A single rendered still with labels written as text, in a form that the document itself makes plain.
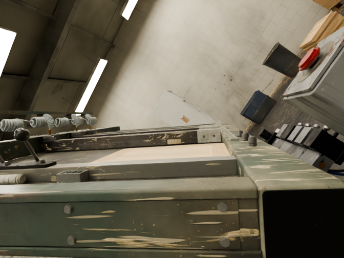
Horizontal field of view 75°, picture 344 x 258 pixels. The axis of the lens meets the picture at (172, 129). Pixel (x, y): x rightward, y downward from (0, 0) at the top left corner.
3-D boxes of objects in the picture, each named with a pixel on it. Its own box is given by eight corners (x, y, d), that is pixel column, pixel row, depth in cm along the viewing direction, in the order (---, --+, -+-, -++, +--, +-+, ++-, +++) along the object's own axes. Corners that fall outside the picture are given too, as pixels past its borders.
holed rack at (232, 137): (238, 140, 84) (238, 138, 84) (230, 140, 85) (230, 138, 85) (218, 123, 247) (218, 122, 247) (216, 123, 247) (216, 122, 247)
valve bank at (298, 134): (422, 165, 49) (323, 106, 52) (379, 215, 51) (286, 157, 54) (315, 139, 99) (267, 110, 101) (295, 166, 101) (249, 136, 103)
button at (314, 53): (333, 48, 32) (320, 41, 32) (316, 73, 33) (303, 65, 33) (319, 56, 36) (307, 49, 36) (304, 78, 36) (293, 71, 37)
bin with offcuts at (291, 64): (311, 56, 423) (280, 38, 429) (294, 80, 435) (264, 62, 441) (301, 60, 473) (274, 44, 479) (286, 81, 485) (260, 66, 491)
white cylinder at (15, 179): (-6, 187, 63) (19, 186, 62) (-7, 176, 63) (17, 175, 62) (3, 183, 66) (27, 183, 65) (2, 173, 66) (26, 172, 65)
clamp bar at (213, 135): (221, 142, 120) (218, 97, 118) (25, 153, 139) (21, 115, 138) (220, 140, 129) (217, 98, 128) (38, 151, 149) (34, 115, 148)
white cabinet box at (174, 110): (251, 144, 446) (165, 89, 466) (234, 167, 459) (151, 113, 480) (247, 138, 505) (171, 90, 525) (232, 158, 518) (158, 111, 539)
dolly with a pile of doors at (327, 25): (362, 24, 289) (333, 9, 293) (334, 61, 301) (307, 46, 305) (338, 36, 348) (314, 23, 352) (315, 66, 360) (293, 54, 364)
